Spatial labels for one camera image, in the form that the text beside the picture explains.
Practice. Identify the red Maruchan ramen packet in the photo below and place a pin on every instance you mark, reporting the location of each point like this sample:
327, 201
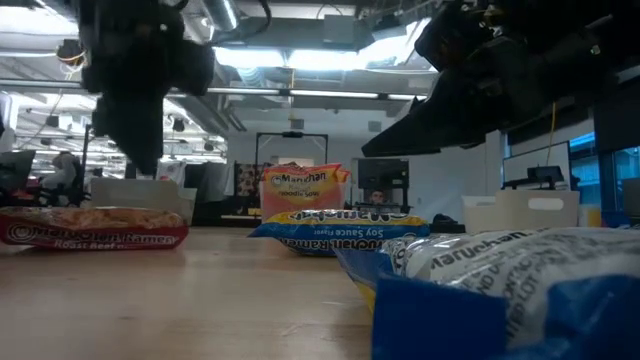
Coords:
92, 227

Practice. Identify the black bag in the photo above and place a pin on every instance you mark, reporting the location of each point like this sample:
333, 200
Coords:
446, 223

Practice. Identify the orange Maruchan ramen packet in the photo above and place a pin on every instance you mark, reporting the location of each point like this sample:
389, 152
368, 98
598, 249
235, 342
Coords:
305, 174

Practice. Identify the patterned fabric panel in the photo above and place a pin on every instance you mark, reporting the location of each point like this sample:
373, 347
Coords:
246, 182

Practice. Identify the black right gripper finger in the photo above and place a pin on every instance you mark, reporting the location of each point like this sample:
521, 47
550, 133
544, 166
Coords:
450, 120

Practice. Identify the light grey plastic bin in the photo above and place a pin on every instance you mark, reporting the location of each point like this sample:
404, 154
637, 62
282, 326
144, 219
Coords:
140, 200

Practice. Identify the yellow box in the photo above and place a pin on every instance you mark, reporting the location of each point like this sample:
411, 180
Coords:
590, 216

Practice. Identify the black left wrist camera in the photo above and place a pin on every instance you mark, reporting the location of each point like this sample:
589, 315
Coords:
197, 67

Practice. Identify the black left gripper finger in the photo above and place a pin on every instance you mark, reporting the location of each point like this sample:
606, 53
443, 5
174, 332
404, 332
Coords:
137, 130

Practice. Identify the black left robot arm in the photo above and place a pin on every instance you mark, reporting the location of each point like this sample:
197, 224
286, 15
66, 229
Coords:
125, 12

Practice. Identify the blue Maruchan ramen packet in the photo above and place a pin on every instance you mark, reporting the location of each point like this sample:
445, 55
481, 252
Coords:
340, 232
500, 280

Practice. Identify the person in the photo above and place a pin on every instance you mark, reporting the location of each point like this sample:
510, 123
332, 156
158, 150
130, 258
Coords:
62, 172
377, 196

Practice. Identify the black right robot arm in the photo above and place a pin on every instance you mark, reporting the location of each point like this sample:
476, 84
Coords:
590, 60

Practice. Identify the black rig frame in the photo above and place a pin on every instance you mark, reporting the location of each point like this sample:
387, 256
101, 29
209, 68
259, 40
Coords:
292, 134

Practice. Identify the white plastic bin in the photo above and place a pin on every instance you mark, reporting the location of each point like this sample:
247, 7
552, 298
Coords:
520, 212

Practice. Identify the ceiling tube light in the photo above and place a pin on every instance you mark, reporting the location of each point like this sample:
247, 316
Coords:
330, 93

